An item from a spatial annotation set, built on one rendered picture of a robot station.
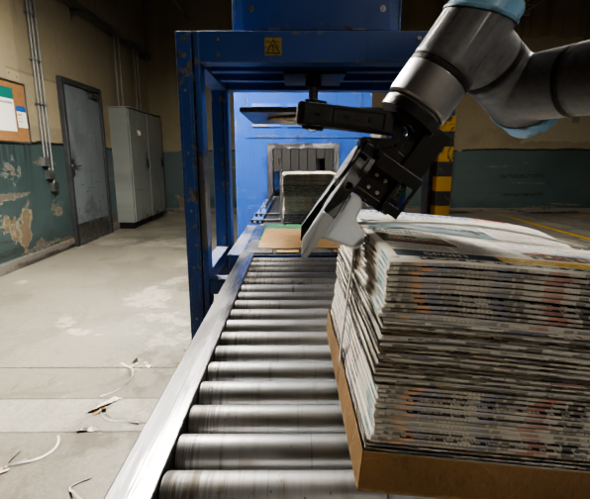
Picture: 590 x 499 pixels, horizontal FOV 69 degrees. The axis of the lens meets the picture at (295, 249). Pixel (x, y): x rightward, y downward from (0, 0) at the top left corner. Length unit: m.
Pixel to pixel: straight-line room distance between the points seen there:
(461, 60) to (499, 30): 0.05
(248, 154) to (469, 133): 6.51
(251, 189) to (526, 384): 3.56
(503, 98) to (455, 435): 0.37
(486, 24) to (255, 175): 3.42
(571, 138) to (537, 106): 10.07
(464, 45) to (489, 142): 9.33
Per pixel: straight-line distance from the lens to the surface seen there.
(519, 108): 0.58
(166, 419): 0.63
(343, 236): 0.47
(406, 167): 0.52
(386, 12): 1.75
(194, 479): 0.53
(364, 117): 0.51
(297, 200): 2.27
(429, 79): 0.51
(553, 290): 0.42
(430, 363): 0.40
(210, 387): 0.69
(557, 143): 10.49
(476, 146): 9.74
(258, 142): 3.86
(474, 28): 0.53
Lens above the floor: 1.14
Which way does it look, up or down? 12 degrees down
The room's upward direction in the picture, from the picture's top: straight up
